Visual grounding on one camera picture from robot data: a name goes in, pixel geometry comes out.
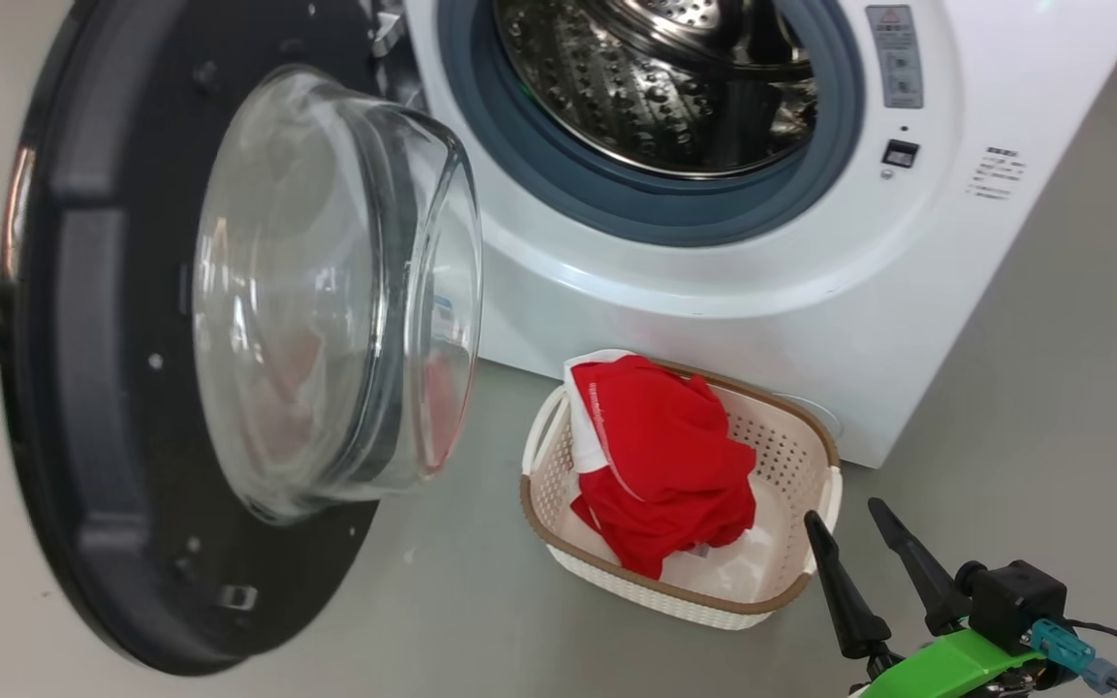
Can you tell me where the round white drain filter cover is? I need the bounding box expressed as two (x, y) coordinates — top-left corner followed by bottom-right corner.
(791, 393), (846, 442)

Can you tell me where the red garment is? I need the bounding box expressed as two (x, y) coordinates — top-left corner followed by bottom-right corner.
(563, 351), (758, 581)

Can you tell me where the grey warning label sticker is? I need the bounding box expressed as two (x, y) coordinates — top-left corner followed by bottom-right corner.
(866, 5), (925, 110)

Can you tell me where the cream perforated plastic laundry basket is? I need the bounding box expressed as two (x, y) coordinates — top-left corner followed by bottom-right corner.
(520, 354), (844, 631)

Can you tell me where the white front-load washing machine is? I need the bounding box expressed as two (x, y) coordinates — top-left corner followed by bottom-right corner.
(401, 0), (1117, 469)

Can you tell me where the steel washing machine drum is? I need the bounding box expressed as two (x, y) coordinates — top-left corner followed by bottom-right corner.
(493, 0), (819, 180)

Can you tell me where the grey printed text notice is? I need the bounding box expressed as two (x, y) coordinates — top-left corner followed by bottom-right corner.
(966, 145), (1027, 202)

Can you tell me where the black washer door with glass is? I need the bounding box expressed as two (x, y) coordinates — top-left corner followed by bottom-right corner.
(0, 0), (484, 677)

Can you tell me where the black cable with teal connector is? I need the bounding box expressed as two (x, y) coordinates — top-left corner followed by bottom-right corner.
(1032, 619), (1117, 698)

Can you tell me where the blue-grey rubber door gasket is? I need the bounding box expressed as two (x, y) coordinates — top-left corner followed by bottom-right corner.
(437, 0), (867, 248)

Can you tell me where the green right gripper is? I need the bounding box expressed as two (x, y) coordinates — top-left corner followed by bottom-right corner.
(804, 497), (1044, 698)

